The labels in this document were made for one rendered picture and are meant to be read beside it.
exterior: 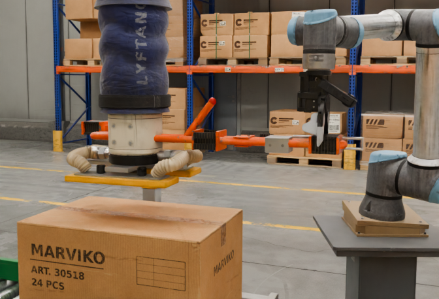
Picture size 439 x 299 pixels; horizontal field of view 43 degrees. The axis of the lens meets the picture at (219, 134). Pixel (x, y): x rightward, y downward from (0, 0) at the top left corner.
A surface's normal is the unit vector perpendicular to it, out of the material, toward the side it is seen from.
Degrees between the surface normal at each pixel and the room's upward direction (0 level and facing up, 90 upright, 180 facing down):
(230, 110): 90
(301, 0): 90
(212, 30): 92
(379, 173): 89
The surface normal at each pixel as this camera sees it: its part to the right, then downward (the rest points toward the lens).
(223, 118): -0.35, 0.09
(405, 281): -0.01, 0.10
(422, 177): -0.47, 0.29
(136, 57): -0.03, 0.34
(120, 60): -0.14, -0.18
